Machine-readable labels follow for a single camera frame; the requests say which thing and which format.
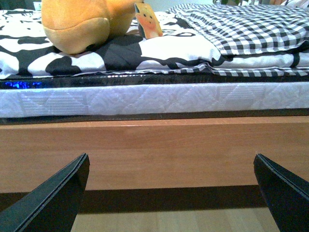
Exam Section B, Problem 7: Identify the orange plush toy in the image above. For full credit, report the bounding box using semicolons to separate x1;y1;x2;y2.
41;0;137;54

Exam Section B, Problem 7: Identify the black white patterned quilt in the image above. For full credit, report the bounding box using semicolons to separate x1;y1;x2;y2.
0;9;309;79

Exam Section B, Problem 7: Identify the black white gingham blanket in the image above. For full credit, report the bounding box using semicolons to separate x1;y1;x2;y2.
168;3;309;56

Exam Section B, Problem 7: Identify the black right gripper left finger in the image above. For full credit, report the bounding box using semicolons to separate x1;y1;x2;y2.
0;153;90;232

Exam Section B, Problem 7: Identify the wooden bed frame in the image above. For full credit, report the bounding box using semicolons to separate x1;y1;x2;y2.
0;116;309;193

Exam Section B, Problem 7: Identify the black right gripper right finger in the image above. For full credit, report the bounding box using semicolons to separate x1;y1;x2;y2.
253;154;309;232

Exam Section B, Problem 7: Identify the orange fox hang tag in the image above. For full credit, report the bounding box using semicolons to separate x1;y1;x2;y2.
135;3;163;39

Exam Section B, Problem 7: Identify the white quilted mattress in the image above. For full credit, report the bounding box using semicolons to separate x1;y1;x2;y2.
0;82;309;118

